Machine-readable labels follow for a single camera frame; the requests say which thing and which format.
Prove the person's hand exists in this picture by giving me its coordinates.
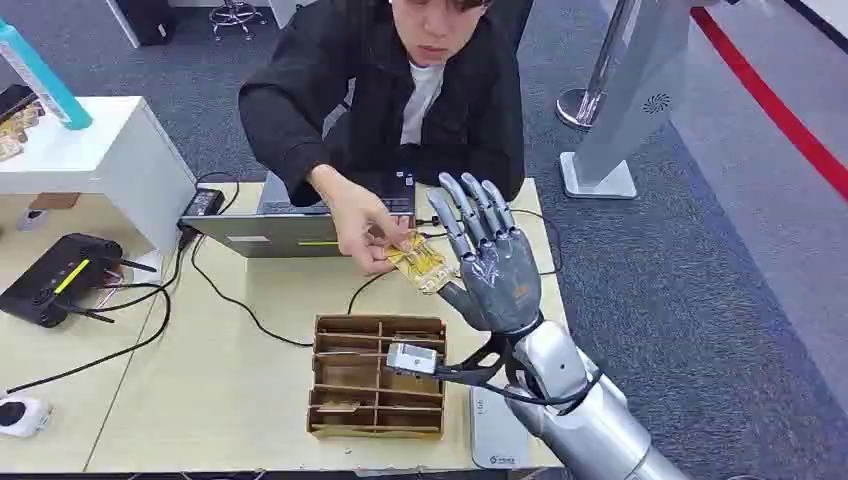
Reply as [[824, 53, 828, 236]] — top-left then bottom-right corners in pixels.
[[308, 164, 413, 276]]

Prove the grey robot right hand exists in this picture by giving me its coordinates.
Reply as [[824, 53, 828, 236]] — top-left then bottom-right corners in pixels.
[[427, 172, 544, 335]]

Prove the yellow printed card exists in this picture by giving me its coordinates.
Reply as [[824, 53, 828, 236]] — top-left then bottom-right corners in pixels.
[[384, 230, 460, 297]]

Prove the grey laptop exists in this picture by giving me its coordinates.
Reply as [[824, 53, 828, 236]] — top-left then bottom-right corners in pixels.
[[179, 170, 419, 260]]

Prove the white flat pad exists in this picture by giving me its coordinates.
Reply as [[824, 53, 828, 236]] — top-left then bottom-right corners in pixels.
[[468, 385, 532, 471]]

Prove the person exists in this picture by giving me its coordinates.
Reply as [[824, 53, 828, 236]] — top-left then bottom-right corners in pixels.
[[238, 0, 535, 208]]

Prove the black power adapter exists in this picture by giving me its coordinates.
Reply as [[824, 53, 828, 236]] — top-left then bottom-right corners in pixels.
[[181, 188, 227, 221]]

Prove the wooden card box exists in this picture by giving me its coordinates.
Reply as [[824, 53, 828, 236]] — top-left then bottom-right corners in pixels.
[[305, 313, 449, 441]]

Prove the white kiosk stand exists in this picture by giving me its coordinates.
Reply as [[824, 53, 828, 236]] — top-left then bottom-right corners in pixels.
[[559, 0, 697, 201]]

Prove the office chair base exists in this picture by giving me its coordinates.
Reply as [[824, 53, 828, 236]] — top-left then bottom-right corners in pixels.
[[209, 0, 268, 42]]

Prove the white desk shelf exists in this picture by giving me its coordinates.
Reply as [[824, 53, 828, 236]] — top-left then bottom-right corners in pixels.
[[0, 95, 199, 261]]

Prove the black cabinet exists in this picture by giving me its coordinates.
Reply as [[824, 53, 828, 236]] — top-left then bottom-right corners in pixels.
[[105, 0, 179, 49]]

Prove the black router with antennas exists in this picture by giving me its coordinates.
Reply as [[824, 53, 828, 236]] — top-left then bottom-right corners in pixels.
[[0, 232, 159, 330]]

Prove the small white round gadget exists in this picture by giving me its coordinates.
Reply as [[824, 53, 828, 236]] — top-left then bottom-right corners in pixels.
[[15, 207, 49, 234]]

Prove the stack of printed cards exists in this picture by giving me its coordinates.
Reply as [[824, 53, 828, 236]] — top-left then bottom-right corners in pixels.
[[0, 84, 46, 164]]

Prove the white and black small device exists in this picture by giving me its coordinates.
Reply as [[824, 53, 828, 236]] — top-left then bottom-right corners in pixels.
[[0, 394, 54, 440]]

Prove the short black cable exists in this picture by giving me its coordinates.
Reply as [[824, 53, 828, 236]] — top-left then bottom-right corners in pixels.
[[346, 267, 399, 317]]

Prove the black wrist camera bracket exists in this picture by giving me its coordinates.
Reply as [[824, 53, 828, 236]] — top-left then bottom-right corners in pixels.
[[433, 333, 526, 390]]

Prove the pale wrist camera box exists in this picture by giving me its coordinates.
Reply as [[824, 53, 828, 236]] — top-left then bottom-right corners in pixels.
[[386, 342, 439, 378]]

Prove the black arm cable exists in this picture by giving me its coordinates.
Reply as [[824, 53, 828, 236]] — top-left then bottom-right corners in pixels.
[[493, 367, 605, 417]]

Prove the black adapter cable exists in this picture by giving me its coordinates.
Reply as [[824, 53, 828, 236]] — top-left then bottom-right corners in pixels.
[[189, 235, 315, 350]]

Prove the chrome stanchion post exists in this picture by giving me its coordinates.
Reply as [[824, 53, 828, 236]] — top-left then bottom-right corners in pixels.
[[555, 0, 631, 131]]

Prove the long black power cable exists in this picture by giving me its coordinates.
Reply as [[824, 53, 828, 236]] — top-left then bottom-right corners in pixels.
[[5, 225, 201, 396]]

